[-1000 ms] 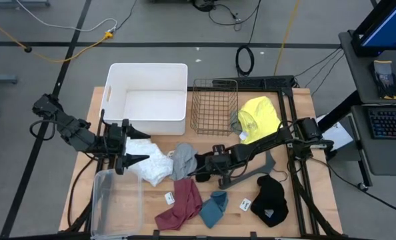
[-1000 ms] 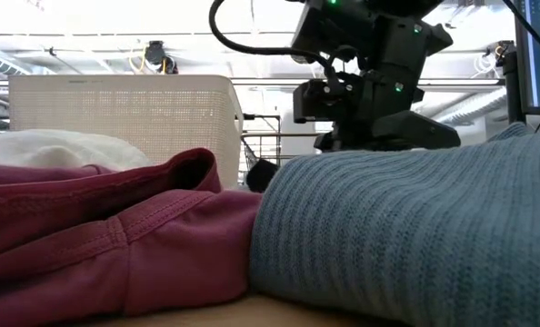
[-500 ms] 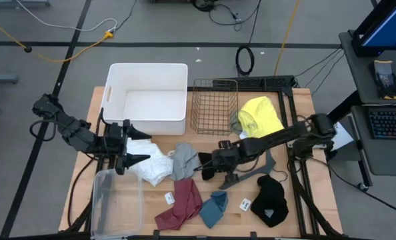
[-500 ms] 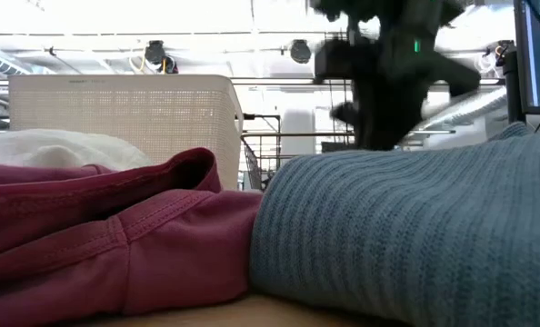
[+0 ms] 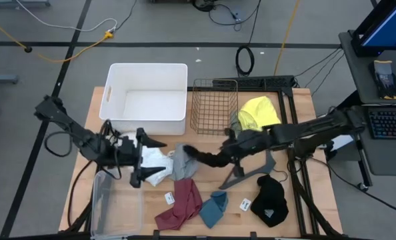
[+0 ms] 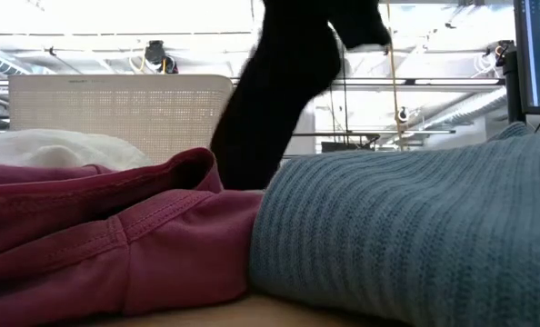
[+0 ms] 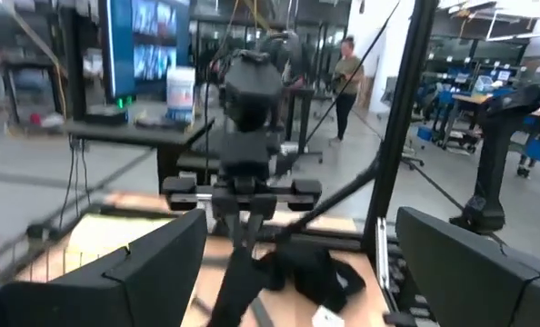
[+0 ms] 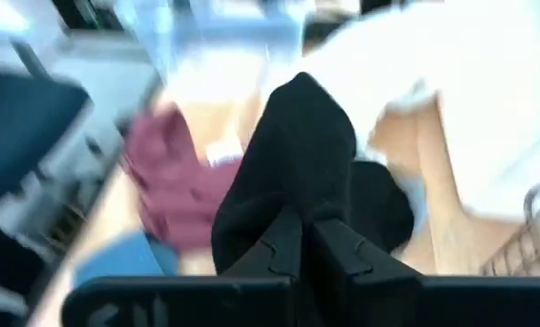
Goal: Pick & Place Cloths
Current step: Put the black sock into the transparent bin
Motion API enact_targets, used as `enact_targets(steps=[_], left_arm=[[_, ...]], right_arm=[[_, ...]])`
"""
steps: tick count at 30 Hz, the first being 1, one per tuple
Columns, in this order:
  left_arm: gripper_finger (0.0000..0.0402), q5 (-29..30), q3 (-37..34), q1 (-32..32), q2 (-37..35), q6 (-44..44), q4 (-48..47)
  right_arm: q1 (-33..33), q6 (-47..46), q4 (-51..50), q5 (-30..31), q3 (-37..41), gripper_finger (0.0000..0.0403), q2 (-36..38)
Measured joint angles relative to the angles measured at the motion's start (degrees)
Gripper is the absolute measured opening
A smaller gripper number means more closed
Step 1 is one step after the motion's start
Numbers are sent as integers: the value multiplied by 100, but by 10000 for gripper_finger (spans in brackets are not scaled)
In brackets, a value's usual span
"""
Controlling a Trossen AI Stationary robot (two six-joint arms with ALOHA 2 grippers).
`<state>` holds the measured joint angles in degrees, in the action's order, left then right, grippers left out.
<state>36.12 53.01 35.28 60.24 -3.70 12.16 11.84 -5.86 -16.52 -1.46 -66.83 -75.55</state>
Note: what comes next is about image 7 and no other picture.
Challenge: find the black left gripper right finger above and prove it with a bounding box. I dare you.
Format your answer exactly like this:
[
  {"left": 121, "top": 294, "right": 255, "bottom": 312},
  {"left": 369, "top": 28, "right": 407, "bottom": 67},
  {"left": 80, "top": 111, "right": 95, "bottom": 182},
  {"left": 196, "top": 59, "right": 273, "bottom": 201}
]
[{"left": 395, "top": 206, "right": 540, "bottom": 327}]

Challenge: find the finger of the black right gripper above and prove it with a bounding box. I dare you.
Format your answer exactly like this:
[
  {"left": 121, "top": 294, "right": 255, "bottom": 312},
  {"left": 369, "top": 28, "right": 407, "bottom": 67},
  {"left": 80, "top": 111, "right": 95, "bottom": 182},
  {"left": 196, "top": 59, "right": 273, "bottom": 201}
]
[
  {"left": 223, "top": 215, "right": 245, "bottom": 252},
  {"left": 245, "top": 214, "right": 265, "bottom": 251}
]

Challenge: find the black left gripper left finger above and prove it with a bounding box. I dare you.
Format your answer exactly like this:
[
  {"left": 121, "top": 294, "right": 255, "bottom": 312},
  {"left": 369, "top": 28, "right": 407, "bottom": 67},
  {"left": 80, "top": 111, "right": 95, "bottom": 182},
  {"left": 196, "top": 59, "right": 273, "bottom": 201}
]
[{"left": 0, "top": 207, "right": 209, "bottom": 327}]

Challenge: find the yellow cloth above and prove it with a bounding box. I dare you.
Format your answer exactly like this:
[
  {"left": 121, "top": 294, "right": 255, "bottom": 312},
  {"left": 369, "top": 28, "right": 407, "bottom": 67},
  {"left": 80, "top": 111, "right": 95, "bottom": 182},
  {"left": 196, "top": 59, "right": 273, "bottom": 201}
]
[{"left": 65, "top": 213, "right": 175, "bottom": 273}]

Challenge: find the large black cloth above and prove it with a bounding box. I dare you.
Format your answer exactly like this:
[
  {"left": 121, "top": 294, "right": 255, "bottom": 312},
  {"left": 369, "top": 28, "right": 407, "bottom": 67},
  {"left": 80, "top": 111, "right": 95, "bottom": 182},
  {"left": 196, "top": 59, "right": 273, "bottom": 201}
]
[{"left": 205, "top": 239, "right": 367, "bottom": 327}]

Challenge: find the black standing desk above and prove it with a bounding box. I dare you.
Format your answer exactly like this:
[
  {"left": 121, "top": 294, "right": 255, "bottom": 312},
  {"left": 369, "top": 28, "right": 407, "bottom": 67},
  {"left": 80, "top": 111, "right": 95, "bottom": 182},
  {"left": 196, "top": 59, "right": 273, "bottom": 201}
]
[{"left": 282, "top": 85, "right": 325, "bottom": 164}]

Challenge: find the white wipes tub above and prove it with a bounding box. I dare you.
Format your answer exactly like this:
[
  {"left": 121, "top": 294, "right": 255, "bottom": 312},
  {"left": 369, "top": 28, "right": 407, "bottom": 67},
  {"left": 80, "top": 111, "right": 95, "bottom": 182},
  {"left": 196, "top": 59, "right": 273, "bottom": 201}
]
[{"left": 165, "top": 66, "right": 197, "bottom": 124}]

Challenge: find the dark grey side desk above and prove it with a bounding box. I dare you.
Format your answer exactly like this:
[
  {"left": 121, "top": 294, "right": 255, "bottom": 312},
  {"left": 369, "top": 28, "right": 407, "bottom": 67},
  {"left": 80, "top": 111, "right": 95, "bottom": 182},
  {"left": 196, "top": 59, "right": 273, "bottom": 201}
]
[{"left": 64, "top": 115, "right": 216, "bottom": 192}]

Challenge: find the person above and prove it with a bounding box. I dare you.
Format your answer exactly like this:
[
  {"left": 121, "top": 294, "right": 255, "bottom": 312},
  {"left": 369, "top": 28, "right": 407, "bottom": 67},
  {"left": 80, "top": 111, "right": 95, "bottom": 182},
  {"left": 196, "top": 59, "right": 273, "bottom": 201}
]
[{"left": 328, "top": 35, "right": 366, "bottom": 146}]

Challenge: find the black computer monitor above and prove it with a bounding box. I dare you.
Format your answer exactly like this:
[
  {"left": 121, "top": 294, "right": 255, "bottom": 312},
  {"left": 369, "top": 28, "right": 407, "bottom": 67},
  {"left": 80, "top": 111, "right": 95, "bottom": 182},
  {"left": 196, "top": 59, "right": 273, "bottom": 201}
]
[{"left": 97, "top": 0, "right": 192, "bottom": 104}]

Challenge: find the wooden work table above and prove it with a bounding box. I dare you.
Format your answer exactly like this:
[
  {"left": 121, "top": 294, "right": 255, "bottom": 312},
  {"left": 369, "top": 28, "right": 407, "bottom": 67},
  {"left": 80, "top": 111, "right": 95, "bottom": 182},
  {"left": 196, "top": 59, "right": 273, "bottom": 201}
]
[{"left": 435, "top": 88, "right": 496, "bottom": 154}]

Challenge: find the background shelf rack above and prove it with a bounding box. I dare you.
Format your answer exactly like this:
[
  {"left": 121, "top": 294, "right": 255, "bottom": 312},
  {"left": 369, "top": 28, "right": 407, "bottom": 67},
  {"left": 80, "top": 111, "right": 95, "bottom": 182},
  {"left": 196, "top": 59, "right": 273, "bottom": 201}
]
[{"left": 0, "top": 0, "right": 69, "bottom": 137}]

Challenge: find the copper wire basket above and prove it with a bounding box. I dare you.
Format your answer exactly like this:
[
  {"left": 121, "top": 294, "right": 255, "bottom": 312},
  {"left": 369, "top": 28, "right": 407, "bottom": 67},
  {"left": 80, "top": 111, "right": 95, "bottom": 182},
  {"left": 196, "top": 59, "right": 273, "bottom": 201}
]
[{"left": 0, "top": 222, "right": 112, "bottom": 285}]

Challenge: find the black pedestal stand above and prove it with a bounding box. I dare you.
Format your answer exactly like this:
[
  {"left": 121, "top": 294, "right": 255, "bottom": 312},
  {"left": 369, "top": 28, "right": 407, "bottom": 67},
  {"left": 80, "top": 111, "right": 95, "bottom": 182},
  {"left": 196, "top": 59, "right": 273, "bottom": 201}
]
[{"left": 449, "top": 84, "right": 540, "bottom": 235}]

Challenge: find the black aluminium table frame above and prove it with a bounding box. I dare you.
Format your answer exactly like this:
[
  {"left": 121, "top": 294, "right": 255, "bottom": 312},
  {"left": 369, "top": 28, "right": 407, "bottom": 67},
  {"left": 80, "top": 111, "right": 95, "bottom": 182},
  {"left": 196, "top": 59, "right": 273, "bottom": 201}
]
[{"left": 24, "top": 0, "right": 439, "bottom": 327}]

